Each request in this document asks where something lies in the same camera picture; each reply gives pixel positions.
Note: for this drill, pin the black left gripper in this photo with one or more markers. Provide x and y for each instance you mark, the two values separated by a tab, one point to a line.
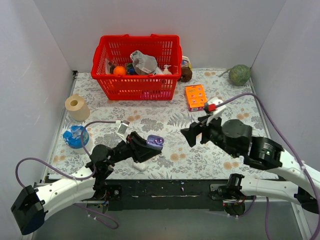
135	146

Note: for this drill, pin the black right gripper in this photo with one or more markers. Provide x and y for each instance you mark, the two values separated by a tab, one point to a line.
204	131

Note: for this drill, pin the lavender earbud charging case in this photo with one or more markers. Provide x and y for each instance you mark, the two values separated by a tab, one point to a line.
150	142

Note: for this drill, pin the purple metallic earbud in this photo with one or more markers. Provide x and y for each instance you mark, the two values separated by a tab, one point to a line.
158	141

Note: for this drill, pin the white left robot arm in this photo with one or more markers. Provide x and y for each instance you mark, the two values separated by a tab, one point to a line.
35	205

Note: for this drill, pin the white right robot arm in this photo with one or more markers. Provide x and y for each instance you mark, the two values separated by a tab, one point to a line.
301	184

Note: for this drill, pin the white earbud charging case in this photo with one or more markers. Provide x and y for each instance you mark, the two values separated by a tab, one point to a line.
139	166

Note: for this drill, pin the orange snack box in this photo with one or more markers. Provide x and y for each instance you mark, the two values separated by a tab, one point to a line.
195	97

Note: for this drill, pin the floral patterned table mat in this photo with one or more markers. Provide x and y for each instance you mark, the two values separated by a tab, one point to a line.
166	119

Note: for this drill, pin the brown jar with label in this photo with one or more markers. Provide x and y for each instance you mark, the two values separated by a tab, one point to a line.
186	70

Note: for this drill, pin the blue wrapped tissue roll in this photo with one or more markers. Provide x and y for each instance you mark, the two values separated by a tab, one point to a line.
72	138

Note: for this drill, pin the white pump bottle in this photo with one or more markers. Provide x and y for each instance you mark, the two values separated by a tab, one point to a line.
166	70

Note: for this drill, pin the beige paper roll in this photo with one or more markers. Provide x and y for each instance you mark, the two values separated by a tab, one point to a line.
77	107

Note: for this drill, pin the dark green toy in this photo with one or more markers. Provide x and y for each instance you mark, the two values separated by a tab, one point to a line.
130	70

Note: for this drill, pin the green melon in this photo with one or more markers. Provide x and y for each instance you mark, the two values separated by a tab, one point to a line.
238	75

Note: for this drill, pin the orange fruit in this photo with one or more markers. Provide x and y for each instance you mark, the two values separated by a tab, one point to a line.
119	70

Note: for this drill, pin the red plastic shopping basket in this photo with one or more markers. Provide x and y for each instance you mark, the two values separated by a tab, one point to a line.
116	49

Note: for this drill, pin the grey crumpled bag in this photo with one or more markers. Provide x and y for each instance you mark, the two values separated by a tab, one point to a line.
143	64

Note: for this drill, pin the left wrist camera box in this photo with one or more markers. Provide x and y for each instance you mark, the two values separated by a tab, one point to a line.
122	128

